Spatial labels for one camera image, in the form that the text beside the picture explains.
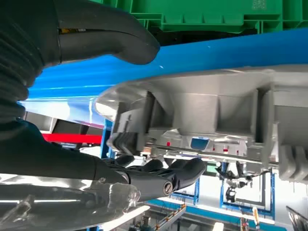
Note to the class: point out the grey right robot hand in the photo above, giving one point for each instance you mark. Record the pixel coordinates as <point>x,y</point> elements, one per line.
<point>60,159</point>

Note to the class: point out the glossy silver wheel cover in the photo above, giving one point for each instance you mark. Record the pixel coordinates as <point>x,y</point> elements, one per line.
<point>60,207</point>

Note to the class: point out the blue steel shelf rack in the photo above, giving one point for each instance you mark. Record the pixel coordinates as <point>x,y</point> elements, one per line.
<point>217,54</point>

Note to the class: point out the green plastic crate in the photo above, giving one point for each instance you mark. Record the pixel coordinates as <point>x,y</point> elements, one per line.
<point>204,12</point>

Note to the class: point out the blue metal frame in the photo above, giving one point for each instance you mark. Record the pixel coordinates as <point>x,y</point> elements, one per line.
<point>272,191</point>

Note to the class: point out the black jointed machine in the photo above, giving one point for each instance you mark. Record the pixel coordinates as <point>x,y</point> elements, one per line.
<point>231,193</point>

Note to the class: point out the red metal beam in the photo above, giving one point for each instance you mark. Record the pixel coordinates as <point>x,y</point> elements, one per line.
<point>72,138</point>

